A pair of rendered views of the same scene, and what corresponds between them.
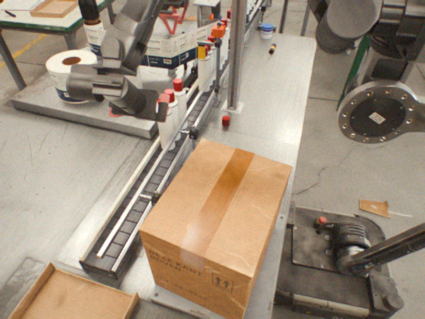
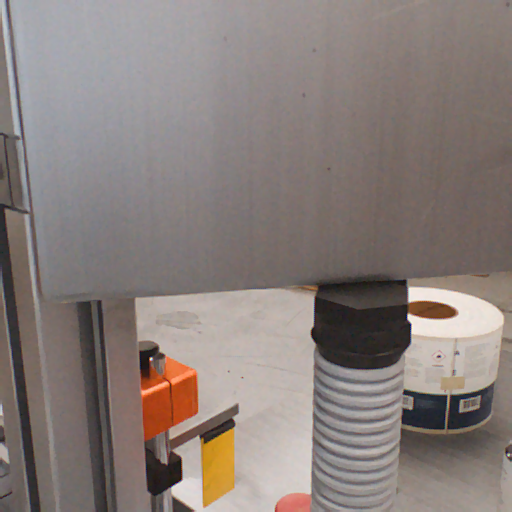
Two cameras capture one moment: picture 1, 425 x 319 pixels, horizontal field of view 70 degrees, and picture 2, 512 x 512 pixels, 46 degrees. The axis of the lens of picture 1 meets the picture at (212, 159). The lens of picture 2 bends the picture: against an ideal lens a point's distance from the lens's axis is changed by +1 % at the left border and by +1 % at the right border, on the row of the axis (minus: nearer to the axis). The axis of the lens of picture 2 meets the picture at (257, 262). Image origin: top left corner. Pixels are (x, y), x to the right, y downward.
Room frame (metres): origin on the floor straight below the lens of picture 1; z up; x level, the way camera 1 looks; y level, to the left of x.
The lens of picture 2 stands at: (1.32, -0.27, 1.35)
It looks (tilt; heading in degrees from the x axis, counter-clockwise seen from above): 17 degrees down; 117
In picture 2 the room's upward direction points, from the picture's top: straight up
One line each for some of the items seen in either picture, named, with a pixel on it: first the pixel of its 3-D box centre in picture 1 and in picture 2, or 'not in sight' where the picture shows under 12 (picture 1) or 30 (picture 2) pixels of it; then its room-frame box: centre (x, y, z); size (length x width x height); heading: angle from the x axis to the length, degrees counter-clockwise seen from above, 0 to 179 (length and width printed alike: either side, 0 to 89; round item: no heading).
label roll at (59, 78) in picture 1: (76, 76); (426, 354); (1.18, 0.60, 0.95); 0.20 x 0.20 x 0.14
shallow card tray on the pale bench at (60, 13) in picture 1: (57, 6); not in sight; (2.40, 1.19, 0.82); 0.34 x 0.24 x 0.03; 175
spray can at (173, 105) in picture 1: (171, 116); not in sight; (0.87, 0.15, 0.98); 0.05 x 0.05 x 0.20
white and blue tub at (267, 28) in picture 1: (266, 31); not in sight; (1.91, -0.33, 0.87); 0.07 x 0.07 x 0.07
